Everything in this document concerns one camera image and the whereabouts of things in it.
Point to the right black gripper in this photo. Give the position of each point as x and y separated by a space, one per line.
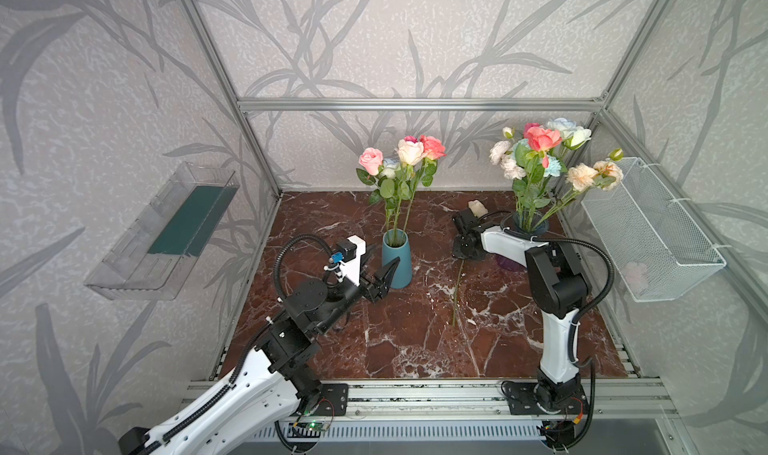
468 233

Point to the teal ceramic vase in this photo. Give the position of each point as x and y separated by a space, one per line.
396 245

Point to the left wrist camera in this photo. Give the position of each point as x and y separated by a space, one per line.
345 261

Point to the white wire mesh basket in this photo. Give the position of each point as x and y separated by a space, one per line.
658 249

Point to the cream peach flower stem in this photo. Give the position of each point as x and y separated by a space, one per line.
603 174

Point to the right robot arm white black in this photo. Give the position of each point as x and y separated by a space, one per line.
559 288

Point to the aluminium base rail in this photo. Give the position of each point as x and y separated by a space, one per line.
471 410

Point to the coral red rose stem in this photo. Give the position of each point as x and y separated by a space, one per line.
434 150

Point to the pink and white rose stem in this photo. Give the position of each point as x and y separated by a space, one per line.
379 173

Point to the pink white rose bunch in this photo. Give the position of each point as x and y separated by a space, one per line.
479 209

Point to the blue purple glass vase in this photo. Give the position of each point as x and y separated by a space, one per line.
513 223

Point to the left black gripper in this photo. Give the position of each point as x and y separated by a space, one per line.
369 284

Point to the clear plastic wall tray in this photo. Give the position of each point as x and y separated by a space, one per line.
153 259

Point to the peach carnation stem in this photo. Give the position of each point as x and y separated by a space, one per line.
502 154

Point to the cream rose stem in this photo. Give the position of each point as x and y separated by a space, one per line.
407 175

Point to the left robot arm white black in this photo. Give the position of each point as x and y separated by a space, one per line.
271 379

